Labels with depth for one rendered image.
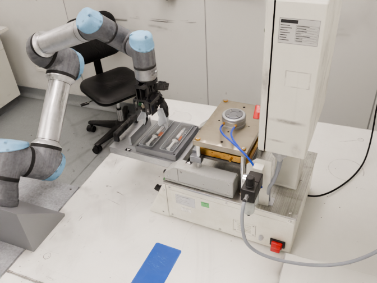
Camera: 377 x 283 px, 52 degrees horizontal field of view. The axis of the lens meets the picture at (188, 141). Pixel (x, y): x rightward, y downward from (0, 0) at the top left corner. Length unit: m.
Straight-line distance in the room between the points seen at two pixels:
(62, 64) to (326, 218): 1.15
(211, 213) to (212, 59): 1.78
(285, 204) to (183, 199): 0.35
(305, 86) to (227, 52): 1.95
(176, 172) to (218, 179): 0.15
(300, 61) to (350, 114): 2.03
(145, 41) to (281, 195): 0.65
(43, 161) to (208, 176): 0.63
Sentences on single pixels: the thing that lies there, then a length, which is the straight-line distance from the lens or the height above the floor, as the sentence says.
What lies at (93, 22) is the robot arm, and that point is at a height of 1.45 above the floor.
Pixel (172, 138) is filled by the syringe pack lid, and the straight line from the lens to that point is 1.42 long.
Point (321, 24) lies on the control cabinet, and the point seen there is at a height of 1.52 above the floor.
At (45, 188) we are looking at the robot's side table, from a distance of 1.74.
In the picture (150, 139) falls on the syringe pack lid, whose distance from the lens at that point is 1.42.
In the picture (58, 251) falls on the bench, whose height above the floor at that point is 0.75.
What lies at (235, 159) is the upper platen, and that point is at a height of 1.05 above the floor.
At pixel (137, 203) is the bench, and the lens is 1.55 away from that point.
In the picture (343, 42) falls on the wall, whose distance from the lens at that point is 2.72.
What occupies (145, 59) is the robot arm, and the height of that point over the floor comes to 1.32.
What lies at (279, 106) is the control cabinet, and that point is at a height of 1.30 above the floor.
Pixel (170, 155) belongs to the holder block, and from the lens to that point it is 1.36.
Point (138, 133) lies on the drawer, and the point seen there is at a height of 0.99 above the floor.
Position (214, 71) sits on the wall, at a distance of 2.99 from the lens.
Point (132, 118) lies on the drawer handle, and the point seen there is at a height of 1.01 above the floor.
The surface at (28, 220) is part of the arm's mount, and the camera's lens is 1.43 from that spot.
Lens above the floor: 1.83
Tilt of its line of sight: 36 degrees down
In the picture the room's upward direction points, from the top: 4 degrees counter-clockwise
